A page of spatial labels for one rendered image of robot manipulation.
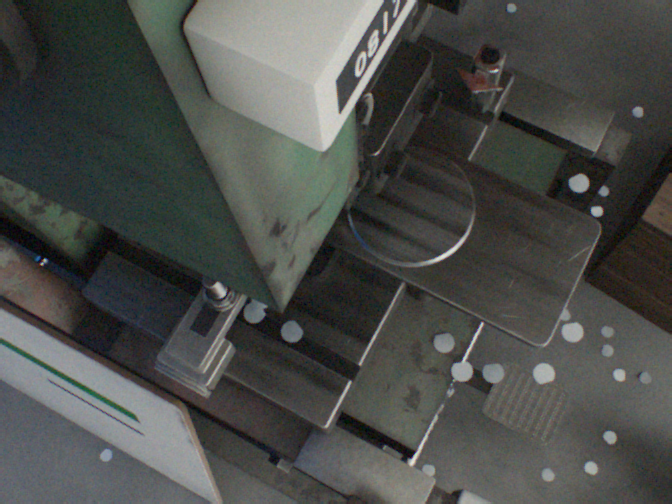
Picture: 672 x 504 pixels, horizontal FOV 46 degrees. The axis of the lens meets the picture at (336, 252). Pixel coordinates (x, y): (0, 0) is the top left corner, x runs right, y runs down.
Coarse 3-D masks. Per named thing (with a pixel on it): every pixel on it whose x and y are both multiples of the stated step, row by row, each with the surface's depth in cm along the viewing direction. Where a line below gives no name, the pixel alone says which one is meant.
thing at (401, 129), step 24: (408, 24) 61; (408, 48) 60; (384, 72) 60; (408, 72) 60; (384, 96) 59; (408, 96) 59; (432, 96) 62; (384, 120) 59; (408, 120) 62; (384, 144) 58; (384, 168) 61
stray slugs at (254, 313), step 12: (576, 180) 91; (588, 180) 91; (252, 300) 83; (252, 312) 82; (288, 324) 82; (576, 324) 86; (288, 336) 81; (300, 336) 81; (444, 336) 86; (564, 336) 86; (576, 336) 86; (444, 348) 86; (456, 372) 85; (468, 372) 85; (492, 372) 85; (540, 372) 85; (552, 372) 85
